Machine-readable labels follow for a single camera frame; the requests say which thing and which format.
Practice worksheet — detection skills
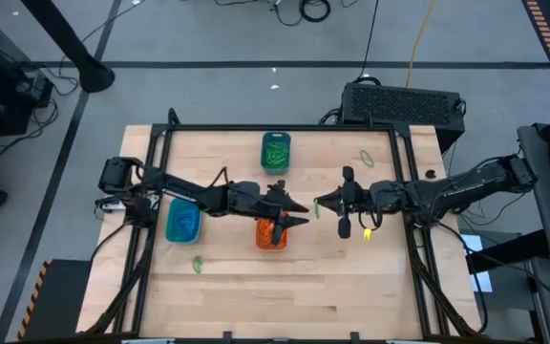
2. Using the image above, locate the black hanging cable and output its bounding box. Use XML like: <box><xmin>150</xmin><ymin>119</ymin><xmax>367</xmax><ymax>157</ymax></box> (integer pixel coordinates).
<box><xmin>358</xmin><ymin>0</ymin><xmax>381</xmax><ymax>82</ymax></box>

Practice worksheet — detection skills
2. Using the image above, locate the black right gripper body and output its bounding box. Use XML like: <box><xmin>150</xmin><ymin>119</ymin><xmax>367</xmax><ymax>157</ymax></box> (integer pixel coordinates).
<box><xmin>337</xmin><ymin>165</ymin><xmax>376</xmax><ymax>240</ymax></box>

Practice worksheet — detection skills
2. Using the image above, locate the grey desk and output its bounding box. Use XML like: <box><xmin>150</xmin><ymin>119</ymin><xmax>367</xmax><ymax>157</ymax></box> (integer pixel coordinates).
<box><xmin>517</xmin><ymin>122</ymin><xmax>550</xmax><ymax>267</ymax></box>

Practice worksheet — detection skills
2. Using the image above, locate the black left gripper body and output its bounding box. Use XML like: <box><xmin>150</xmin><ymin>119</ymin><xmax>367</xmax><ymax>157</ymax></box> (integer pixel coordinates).
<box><xmin>255</xmin><ymin>180</ymin><xmax>296</xmax><ymax>246</ymax></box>

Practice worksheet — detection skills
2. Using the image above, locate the black pole stand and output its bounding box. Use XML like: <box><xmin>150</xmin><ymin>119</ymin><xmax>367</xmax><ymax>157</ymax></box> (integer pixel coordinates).
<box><xmin>20</xmin><ymin>0</ymin><xmax>116</xmax><ymax>95</ymax></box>

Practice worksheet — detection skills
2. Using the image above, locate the black metal table frame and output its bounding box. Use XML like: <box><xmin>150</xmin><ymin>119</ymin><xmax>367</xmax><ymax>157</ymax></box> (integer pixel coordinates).
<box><xmin>76</xmin><ymin>107</ymin><xmax>489</xmax><ymax>344</ymax></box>

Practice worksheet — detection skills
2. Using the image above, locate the dark teal plastic basket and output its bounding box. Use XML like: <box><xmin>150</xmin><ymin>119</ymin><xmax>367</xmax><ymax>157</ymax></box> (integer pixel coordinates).
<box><xmin>260</xmin><ymin>131</ymin><xmax>292</xmax><ymax>176</ymax></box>

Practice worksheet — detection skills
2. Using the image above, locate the yellow cable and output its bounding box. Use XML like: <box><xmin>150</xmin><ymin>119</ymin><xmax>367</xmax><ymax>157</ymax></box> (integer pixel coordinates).
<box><xmin>404</xmin><ymin>0</ymin><xmax>437</xmax><ymax>90</ymax></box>

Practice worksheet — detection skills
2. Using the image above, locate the silver aluminium bar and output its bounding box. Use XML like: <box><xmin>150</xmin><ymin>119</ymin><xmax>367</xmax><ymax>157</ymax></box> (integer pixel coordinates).
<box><xmin>120</xmin><ymin>337</ymin><xmax>177</xmax><ymax>344</ymax></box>

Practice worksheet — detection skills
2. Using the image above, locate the coiled black cable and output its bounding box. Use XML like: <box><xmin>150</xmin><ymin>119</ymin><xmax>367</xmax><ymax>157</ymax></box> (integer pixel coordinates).
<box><xmin>298</xmin><ymin>0</ymin><xmax>332</xmax><ymax>24</ymax></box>

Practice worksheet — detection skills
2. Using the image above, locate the orange plastic basket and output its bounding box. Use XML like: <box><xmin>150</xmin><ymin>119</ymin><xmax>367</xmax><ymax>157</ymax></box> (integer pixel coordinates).
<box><xmin>254</xmin><ymin>212</ymin><xmax>290</xmax><ymax>252</ymax></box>

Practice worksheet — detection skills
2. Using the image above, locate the black computer case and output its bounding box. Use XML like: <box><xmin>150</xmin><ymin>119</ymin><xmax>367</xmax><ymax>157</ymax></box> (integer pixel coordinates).
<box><xmin>340</xmin><ymin>81</ymin><xmax>467</xmax><ymax>154</ymax></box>

